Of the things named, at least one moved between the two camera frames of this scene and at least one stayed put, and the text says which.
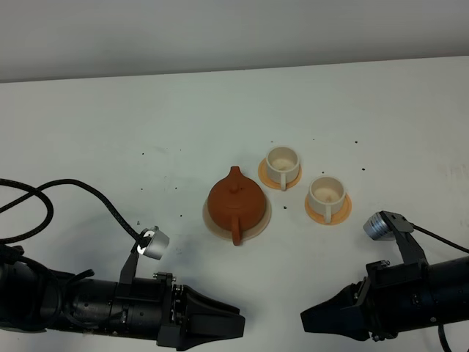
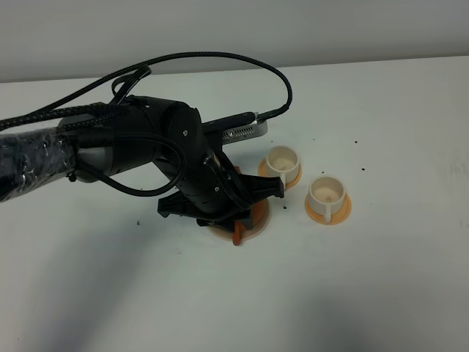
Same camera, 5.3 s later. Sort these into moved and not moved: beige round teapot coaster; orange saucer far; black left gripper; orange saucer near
Moved: black left gripper
Not moved: beige round teapot coaster; orange saucer near; orange saucer far
